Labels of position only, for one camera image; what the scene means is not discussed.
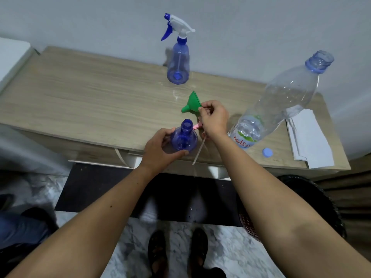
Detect person's right hand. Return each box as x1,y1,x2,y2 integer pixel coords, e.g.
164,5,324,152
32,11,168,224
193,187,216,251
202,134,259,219
198,100,230,139

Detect person's left hand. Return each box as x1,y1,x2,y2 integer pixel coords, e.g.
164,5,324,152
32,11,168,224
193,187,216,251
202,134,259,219
139,128,189,175

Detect blue plastic bottle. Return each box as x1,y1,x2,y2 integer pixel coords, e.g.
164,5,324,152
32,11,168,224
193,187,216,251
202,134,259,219
162,119,198,155

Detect green plastic funnel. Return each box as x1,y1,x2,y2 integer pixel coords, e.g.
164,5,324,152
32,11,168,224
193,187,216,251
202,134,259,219
181,91,202,114

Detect person's left forearm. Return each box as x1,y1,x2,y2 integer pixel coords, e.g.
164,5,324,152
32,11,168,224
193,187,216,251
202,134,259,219
6,166,164,278

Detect person's right forearm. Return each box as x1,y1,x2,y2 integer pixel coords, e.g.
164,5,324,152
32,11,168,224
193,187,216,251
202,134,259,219
207,127,371,278

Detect pink sprayer head with tube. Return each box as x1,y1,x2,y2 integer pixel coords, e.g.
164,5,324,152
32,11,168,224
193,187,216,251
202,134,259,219
192,120,208,166

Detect blue spray bottle white trigger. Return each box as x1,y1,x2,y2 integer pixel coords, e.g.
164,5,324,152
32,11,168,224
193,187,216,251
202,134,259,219
161,13,196,85

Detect large clear water bottle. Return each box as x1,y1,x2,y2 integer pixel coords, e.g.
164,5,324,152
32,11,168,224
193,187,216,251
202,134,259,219
227,50,335,150

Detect person's left black sandal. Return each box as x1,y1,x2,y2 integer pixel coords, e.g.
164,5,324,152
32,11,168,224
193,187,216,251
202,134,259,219
147,230,169,278

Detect person's black sandal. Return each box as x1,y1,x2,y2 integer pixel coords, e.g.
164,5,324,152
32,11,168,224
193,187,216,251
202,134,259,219
147,230,169,278
188,228,210,278

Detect person's right black sandal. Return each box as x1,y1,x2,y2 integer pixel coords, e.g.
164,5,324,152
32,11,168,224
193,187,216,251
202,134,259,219
188,228,210,278

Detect light wooden desk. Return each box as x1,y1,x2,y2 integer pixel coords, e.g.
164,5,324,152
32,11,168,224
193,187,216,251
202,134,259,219
0,46,351,180

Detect white folded paper tissues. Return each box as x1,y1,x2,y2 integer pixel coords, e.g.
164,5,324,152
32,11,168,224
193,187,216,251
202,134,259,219
285,108,335,169

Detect black woven basket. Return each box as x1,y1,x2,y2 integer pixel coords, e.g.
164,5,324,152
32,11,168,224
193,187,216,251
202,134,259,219
238,174,347,243

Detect grey plastic cover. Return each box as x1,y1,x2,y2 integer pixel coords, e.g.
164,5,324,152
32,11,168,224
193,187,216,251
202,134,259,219
0,124,73,177

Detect brown wooden furniture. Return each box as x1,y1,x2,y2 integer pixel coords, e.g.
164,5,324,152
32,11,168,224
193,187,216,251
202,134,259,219
314,155,371,258

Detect white cabinet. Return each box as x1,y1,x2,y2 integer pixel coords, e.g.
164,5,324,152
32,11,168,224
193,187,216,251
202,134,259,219
0,37,33,93

